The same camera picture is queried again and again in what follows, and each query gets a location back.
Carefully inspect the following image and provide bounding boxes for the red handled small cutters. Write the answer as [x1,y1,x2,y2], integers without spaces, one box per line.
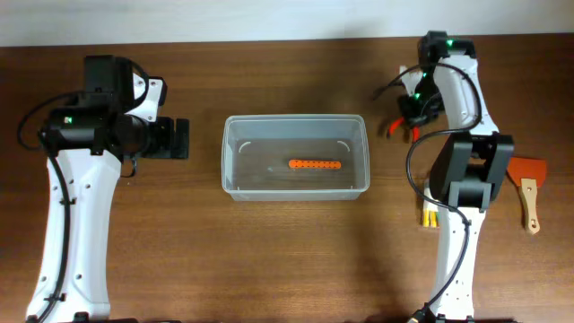
[386,117,421,144]

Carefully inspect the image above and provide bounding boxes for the clear plastic container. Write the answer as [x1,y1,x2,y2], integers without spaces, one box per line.
[222,114,370,202]

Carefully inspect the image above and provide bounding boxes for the orange socket bit rail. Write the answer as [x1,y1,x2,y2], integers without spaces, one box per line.
[288,159,342,170]

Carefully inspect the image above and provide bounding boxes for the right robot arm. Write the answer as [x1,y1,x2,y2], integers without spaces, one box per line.
[397,31,514,322]

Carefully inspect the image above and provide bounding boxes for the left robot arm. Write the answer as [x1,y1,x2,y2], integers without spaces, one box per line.
[25,55,189,322]

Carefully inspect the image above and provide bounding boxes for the clear box coloured bits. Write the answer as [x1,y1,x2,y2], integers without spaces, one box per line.
[422,179,439,229]

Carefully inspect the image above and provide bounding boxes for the orange scraper wooden handle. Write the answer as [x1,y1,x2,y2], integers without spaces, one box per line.
[507,157,547,235]

